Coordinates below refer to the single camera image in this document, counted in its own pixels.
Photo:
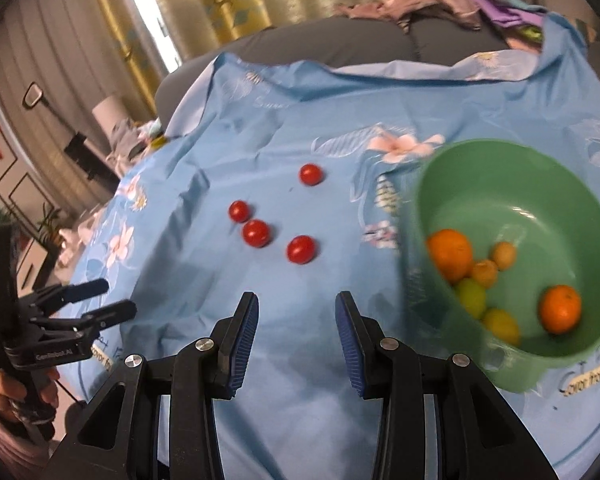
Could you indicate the potted green plant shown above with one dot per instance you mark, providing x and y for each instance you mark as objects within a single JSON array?
[{"x": 49, "y": 226}]

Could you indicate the small yellow kumquat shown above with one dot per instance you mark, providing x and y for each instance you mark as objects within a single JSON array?
[
  {"x": 503, "y": 254},
  {"x": 484, "y": 272}
]

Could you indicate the blue floral cloth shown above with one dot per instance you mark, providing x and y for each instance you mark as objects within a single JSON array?
[{"x": 242, "y": 132}]

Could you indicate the orange tangerine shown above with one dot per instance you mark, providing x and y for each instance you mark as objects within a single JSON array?
[
  {"x": 560, "y": 309},
  {"x": 452, "y": 255}
]

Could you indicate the green plastic bowl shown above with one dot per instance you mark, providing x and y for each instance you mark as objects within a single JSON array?
[{"x": 492, "y": 190}]

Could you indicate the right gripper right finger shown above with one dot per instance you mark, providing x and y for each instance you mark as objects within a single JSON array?
[{"x": 478, "y": 435}]

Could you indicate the white table lamp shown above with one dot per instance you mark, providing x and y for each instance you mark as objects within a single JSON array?
[{"x": 109, "y": 112}]

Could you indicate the person's left hand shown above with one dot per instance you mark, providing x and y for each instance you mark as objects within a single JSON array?
[{"x": 11, "y": 390}]

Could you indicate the clothes heap on side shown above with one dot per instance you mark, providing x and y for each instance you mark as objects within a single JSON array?
[{"x": 133, "y": 141}]

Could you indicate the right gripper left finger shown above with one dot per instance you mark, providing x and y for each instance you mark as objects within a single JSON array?
[{"x": 116, "y": 435}]

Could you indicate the yellow-green lemon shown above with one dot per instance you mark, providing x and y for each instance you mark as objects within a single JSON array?
[{"x": 502, "y": 325}]

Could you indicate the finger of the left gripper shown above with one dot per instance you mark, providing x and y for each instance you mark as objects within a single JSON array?
[
  {"x": 89, "y": 325},
  {"x": 54, "y": 297}
]

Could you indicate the red cherry tomato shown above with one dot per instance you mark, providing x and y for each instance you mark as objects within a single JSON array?
[
  {"x": 256, "y": 233},
  {"x": 311, "y": 174},
  {"x": 239, "y": 211},
  {"x": 301, "y": 249}
]

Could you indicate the pile of clothes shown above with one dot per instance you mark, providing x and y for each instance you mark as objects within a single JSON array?
[{"x": 520, "y": 22}]

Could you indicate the grey sofa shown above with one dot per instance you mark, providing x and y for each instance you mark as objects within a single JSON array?
[{"x": 338, "y": 42}]

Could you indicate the green lime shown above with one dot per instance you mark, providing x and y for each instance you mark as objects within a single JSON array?
[{"x": 472, "y": 296}]

